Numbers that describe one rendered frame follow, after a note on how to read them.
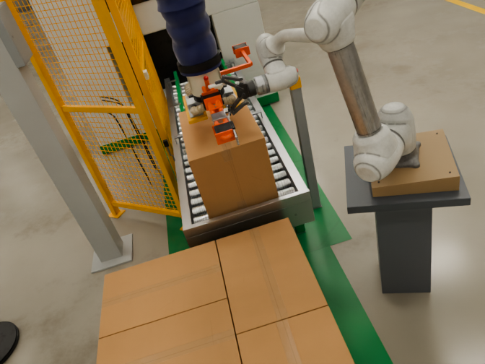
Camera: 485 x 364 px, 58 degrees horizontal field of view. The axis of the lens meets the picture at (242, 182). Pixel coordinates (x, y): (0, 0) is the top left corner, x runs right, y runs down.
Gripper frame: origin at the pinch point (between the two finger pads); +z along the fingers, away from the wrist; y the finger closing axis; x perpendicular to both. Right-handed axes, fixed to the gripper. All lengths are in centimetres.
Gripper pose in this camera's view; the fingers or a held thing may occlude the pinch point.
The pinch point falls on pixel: (214, 100)
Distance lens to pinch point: 212.7
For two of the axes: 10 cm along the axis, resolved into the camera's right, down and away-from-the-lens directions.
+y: 2.3, 7.9, 5.7
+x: -2.1, -5.3, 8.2
